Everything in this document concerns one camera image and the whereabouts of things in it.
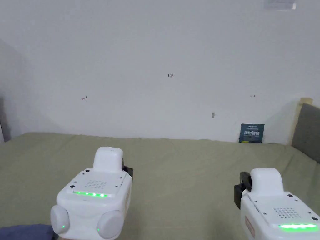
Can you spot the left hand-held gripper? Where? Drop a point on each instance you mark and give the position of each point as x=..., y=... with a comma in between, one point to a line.
x=95, y=197

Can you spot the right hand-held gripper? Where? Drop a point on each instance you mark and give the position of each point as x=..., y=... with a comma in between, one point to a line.
x=275, y=207

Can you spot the dark blue card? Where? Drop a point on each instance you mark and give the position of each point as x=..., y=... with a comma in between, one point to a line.
x=251, y=133

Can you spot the dark blue garment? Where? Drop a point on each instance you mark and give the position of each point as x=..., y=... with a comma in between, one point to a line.
x=22, y=232

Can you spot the bed with pale green sheet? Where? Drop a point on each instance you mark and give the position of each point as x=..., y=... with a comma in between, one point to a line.
x=175, y=170

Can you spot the grey padded headboard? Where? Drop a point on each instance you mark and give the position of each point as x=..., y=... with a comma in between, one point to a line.
x=307, y=127

